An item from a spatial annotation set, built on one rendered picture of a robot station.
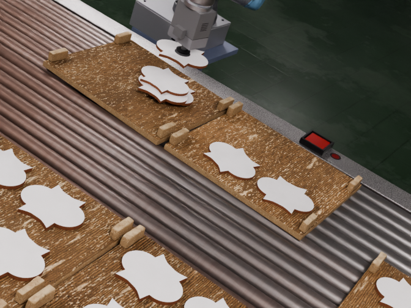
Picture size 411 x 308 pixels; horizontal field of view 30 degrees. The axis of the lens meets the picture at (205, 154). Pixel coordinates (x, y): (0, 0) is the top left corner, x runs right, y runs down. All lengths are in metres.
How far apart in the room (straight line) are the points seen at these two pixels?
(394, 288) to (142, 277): 0.58
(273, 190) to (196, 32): 0.45
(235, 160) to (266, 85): 2.66
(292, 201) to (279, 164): 0.16
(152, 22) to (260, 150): 0.71
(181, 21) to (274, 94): 2.53
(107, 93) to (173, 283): 0.70
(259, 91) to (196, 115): 2.42
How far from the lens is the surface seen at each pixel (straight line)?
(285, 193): 1.87
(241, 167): 1.89
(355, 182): 2.00
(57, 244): 1.52
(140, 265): 1.51
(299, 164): 2.02
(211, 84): 2.28
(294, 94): 4.58
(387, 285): 1.75
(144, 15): 2.55
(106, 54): 2.22
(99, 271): 1.48
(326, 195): 1.95
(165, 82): 2.09
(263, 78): 4.62
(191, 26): 1.97
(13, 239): 1.49
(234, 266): 1.64
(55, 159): 1.76
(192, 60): 2.03
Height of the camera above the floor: 1.93
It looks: 32 degrees down
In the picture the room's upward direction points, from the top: 20 degrees clockwise
